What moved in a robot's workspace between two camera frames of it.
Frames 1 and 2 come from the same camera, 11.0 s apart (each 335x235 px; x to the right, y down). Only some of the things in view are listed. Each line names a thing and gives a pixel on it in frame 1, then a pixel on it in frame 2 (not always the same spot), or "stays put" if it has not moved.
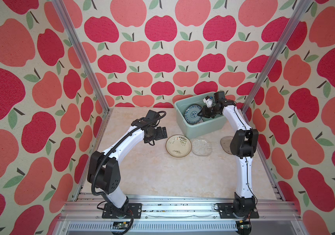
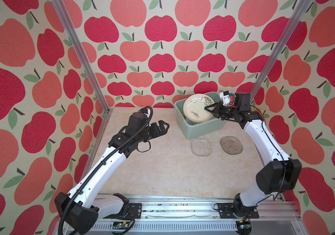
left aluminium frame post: x=83 y=54 stays put
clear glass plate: x=202 y=147 stays put
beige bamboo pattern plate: x=178 y=146 -> x=194 y=107
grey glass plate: x=225 y=142 stays put
